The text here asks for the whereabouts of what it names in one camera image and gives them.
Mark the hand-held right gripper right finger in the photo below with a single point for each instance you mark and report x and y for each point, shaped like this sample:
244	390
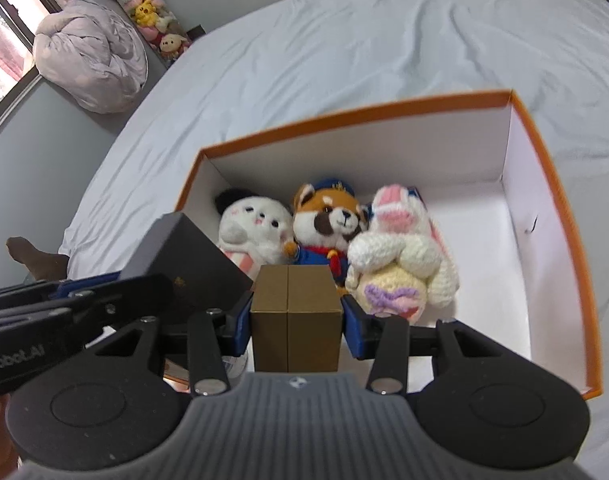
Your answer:
354	327

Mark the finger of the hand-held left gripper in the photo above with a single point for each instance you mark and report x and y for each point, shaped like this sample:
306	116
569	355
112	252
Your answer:
134	292
79	286

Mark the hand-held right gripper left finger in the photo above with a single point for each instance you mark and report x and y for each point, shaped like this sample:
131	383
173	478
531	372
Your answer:
242	327

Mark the gold brown box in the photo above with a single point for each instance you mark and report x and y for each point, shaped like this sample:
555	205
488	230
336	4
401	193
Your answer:
294	320

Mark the black gift box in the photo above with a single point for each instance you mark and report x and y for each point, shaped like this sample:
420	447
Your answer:
184	255

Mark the white crochet bunny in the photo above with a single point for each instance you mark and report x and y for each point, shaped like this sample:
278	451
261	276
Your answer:
404	250

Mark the white plush with black ear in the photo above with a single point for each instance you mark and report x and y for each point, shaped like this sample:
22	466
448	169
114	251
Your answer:
249	225

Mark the red panda plush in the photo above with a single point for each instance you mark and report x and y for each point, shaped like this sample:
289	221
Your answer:
324	215

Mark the orange cardboard box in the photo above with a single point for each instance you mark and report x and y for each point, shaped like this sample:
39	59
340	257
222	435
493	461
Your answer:
534	260

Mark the brown left sock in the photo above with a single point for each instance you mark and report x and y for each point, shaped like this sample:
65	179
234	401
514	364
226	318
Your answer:
34	257

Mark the pale pink duvet bundle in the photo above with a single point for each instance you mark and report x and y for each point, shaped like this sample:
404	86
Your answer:
89	55

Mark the clear tube of plush toys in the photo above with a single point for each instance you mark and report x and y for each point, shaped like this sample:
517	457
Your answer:
144	10

